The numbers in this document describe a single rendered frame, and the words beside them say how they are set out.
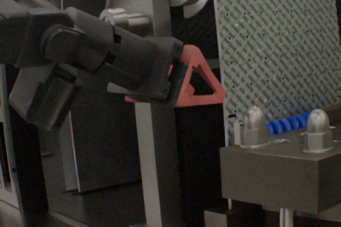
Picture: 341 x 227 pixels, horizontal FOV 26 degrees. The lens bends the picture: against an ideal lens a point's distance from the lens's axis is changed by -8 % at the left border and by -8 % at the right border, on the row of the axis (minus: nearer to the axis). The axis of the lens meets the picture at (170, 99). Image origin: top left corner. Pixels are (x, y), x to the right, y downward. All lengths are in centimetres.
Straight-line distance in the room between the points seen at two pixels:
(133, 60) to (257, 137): 17
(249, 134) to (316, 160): 13
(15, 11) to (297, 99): 46
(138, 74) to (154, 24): 16
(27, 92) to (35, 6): 10
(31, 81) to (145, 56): 13
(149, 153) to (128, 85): 18
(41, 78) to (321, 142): 30
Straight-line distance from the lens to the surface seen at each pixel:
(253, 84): 97
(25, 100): 79
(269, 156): 83
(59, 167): 153
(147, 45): 83
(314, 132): 81
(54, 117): 81
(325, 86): 107
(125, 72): 81
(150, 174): 100
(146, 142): 99
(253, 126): 87
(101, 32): 79
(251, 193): 86
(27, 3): 74
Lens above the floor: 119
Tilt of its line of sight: 7 degrees down
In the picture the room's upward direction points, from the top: 5 degrees counter-clockwise
